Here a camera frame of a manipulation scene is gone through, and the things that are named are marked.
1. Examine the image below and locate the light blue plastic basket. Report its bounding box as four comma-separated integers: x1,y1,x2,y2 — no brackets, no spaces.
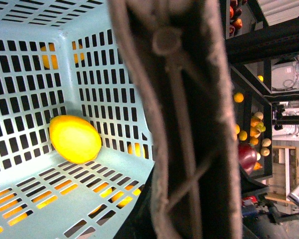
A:
0,0,155,239

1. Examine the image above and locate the brown basket handle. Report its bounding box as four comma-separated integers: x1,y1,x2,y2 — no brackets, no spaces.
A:
108,0,242,239

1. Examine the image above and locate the yellow lemon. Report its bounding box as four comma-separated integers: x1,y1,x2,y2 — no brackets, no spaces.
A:
49,115,102,164

